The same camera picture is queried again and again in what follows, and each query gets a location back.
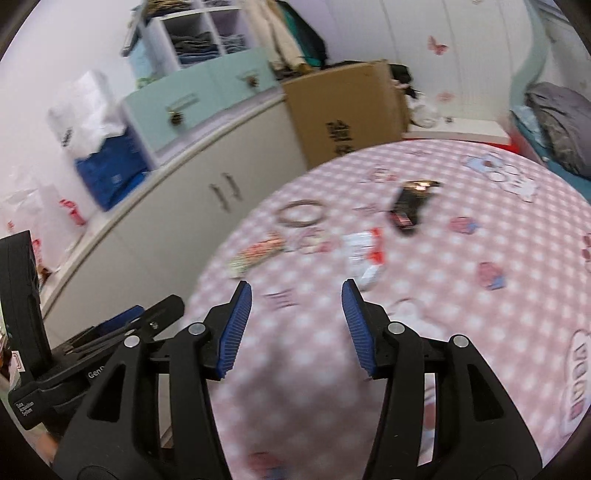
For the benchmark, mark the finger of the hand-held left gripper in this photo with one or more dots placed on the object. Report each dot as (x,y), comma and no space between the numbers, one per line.
(122,316)
(161,314)

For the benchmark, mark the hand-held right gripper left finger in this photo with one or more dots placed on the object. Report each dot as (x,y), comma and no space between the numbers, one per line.
(235,332)

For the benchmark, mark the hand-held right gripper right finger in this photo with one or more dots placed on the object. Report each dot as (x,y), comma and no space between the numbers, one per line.
(358,327)

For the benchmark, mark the small white box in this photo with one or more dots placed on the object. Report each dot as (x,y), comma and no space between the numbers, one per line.
(369,274)

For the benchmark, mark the red and white packet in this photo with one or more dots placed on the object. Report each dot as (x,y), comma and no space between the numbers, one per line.
(360,244)

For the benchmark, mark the brown small item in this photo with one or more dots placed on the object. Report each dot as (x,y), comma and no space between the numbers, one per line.
(45,273)

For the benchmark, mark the patterned candy wrapper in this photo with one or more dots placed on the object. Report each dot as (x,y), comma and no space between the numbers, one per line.
(256,254)

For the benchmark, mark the long cream low cabinet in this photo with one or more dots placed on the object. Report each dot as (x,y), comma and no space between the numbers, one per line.
(161,217)

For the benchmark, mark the pink checked tablecloth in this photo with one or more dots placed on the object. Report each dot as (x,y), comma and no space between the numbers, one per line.
(461,286)

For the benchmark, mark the white plastic bag red print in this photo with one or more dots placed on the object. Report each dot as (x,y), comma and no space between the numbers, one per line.
(46,203)

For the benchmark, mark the black packet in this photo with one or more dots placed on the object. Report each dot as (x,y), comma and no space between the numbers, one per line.
(406,207)

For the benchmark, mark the blue fabric bag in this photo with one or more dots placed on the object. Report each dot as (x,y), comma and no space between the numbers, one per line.
(111,170)

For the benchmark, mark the tall cardboard box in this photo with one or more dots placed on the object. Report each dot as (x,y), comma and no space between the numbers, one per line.
(341,106)

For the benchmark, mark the small white plastic bag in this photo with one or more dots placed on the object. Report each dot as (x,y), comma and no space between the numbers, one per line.
(425,115)

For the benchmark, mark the white low platform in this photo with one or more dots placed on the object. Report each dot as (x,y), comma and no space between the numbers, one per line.
(461,128)

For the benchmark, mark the teal drawer unit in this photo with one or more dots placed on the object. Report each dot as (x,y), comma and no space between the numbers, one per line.
(198,87)

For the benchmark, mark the green artificial plant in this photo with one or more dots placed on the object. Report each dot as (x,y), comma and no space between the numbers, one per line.
(147,81)

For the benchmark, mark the red cloth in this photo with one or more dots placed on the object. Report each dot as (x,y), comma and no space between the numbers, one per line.
(514,139)

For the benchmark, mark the black clothing heap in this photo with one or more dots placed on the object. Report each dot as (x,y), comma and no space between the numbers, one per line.
(401,74)

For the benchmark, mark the folded jeans stack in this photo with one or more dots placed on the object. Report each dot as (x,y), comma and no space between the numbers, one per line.
(194,46)

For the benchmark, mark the grey metal handrail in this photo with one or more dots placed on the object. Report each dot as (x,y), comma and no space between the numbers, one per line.
(130,41)

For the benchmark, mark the folded blue clothes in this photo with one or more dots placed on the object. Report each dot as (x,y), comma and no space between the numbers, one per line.
(231,44)

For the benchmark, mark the grey duvet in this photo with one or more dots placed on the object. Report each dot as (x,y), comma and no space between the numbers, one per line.
(563,120)

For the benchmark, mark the dark hanging jacket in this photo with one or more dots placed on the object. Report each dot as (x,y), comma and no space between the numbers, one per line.
(307,37)

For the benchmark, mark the white wardrobe butterfly stickers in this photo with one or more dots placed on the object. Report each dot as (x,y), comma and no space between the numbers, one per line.
(392,27)

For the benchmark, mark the cream hanging jacket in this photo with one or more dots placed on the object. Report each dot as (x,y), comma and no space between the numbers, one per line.
(272,32)

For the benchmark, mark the teal bunk bed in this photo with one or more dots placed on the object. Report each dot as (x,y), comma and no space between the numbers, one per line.
(531,60)

